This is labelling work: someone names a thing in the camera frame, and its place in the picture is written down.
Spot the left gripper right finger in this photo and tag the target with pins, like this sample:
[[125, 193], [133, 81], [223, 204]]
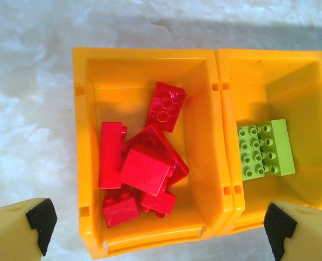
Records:
[[308, 236]]

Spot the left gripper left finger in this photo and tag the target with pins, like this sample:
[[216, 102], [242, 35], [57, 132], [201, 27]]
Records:
[[8, 231]]

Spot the lime green lego brick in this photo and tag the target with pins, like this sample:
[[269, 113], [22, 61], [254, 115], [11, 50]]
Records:
[[280, 146], [249, 152]]

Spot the long red lego brick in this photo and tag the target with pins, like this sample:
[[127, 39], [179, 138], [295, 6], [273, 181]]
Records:
[[109, 157], [166, 146]]

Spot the orange plastic bin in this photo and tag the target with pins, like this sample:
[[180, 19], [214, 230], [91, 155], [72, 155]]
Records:
[[204, 136], [299, 89]]

